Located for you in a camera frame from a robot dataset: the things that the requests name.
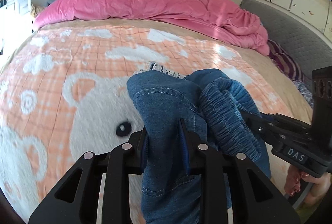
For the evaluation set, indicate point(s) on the pink duvet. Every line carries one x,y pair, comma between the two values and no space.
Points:
219,19

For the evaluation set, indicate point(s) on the blue denim lace-trimmed pants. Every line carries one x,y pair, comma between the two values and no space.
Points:
206,102

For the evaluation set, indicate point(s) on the blue floral pillow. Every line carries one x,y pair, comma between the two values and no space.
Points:
304,91

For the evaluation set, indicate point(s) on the grey quilted headboard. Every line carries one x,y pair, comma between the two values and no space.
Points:
305,46

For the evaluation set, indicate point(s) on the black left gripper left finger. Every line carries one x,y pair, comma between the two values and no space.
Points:
138,155

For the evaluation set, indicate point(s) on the purple striped pillow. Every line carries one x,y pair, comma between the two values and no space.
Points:
284,62

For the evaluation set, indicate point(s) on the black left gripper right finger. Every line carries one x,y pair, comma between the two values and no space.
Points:
192,158

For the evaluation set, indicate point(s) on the orange bear plush blanket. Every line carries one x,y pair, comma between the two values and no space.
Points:
65,92

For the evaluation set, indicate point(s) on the white cluttered dresser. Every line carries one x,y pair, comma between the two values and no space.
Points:
16,20

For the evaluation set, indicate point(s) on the tan bed sheet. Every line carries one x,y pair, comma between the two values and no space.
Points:
283,86

